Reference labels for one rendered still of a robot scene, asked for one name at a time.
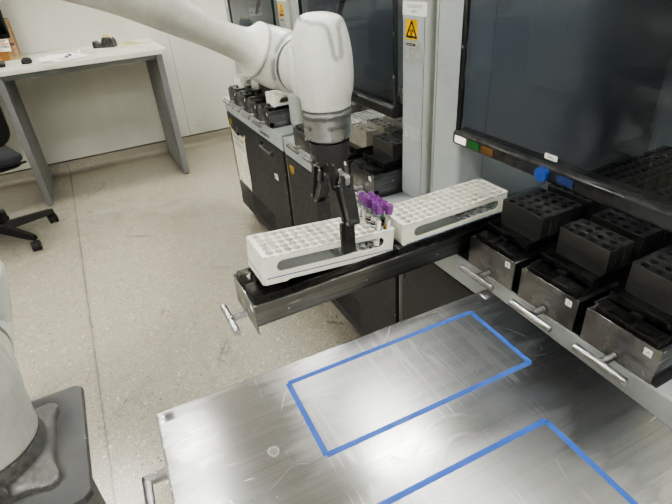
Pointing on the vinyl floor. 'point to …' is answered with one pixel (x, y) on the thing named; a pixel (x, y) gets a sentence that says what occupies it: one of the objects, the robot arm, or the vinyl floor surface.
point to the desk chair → (3, 209)
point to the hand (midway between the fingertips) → (335, 232)
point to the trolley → (421, 424)
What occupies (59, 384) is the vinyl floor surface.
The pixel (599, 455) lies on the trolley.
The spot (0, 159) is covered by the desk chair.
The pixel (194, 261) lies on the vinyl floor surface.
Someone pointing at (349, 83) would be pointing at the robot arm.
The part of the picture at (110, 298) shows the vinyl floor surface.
